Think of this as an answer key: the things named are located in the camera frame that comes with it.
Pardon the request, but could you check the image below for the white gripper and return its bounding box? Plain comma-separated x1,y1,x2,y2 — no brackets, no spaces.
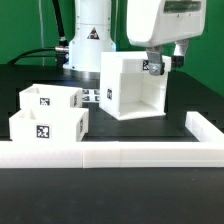
126,0,207,76

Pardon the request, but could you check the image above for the white drawer cabinet frame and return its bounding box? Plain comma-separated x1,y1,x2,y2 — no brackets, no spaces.
99,51,171,120

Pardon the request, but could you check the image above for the white front drawer box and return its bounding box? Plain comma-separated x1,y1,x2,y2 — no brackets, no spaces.
9,108,89,143

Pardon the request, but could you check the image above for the white drawer box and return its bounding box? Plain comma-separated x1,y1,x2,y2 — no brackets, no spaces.
19,84,82,110
9,108,89,143

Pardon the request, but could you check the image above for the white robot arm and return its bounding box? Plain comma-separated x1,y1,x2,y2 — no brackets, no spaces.
64,0,207,76

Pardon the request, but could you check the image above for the white rear drawer box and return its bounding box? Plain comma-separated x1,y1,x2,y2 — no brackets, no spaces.
19,84,82,110

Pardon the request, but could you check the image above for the fiducial marker base plate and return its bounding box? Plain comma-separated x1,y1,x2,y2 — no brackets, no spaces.
82,89,100,103

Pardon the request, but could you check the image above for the white L-shaped boundary wall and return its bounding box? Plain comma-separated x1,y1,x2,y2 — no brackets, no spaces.
0,111,224,168

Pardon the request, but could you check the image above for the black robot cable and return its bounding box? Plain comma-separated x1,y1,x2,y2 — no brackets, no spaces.
6,0,70,66

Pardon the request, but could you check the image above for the thin grey cable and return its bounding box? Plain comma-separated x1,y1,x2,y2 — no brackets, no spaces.
38,0,46,67

